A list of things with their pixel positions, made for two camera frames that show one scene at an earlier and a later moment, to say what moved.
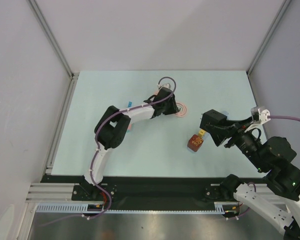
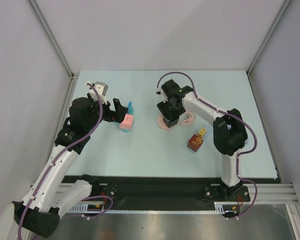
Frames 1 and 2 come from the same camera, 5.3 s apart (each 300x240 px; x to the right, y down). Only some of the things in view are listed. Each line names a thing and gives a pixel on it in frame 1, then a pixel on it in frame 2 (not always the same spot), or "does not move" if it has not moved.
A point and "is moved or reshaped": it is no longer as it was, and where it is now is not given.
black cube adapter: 211,116 is moved or reshaped
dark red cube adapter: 195,143 does not move
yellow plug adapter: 201,133 does not move
